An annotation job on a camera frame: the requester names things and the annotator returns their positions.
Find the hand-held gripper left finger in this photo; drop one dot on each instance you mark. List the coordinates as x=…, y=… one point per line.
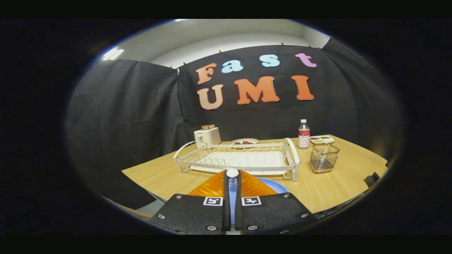
x=197, y=215

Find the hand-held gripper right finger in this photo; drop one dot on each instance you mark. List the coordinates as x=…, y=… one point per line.
x=272, y=215

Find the blue plate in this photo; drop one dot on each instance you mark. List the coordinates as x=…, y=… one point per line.
x=275, y=186

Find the white plate with food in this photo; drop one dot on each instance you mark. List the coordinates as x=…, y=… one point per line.
x=252, y=141

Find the white toaster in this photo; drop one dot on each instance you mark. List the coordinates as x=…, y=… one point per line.
x=208, y=137

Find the clear bottle red label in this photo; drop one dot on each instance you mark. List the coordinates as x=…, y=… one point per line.
x=304, y=135

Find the brown toast slice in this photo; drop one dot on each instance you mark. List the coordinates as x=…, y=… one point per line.
x=208, y=127

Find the white compartment tray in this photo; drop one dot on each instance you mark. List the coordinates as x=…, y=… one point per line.
x=322, y=139

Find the black chair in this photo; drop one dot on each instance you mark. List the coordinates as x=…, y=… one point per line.
x=371, y=179

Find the black backdrop cloth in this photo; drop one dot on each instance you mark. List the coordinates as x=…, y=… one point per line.
x=123, y=116

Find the ceiling light panel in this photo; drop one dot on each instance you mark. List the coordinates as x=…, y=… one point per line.
x=113, y=54

